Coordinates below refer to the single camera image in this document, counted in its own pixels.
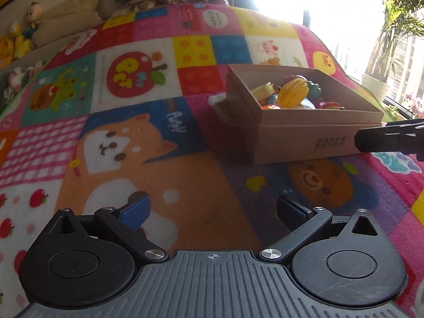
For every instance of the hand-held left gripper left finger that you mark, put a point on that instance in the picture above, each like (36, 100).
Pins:
(135, 211)

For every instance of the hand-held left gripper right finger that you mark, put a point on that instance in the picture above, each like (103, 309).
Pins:
(292, 210)

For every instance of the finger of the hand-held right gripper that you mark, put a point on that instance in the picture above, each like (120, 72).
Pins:
(381, 140)
(407, 123)

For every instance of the brown cardboard box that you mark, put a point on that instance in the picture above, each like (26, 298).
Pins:
(291, 139)

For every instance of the teal toy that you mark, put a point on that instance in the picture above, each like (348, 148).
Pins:
(314, 90)

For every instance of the yellow toy corn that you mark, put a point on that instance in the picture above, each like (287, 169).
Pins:
(293, 92)

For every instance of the orange toy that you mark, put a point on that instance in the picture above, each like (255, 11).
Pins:
(270, 107)

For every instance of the pale yellow toy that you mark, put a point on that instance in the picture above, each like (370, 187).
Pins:
(262, 90)

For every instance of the pink flowers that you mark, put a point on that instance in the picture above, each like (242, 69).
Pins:
(414, 104)

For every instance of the colourful cartoon play mat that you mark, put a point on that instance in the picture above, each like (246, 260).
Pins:
(116, 179)

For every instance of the white plant pot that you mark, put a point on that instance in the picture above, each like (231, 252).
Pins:
(376, 87)

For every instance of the green palm plant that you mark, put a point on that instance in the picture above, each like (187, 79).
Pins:
(397, 23)

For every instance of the white and pink plush toy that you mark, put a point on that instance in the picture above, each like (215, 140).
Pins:
(23, 74)

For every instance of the beige cushion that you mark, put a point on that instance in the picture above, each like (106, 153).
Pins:
(66, 20)

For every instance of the yellow plush toy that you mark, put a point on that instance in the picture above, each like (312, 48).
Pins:
(13, 44)

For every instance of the grey cushion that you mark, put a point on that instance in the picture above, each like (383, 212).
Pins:
(112, 0)

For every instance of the patterned crumpled cloth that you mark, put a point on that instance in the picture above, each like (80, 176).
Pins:
(165, 0)

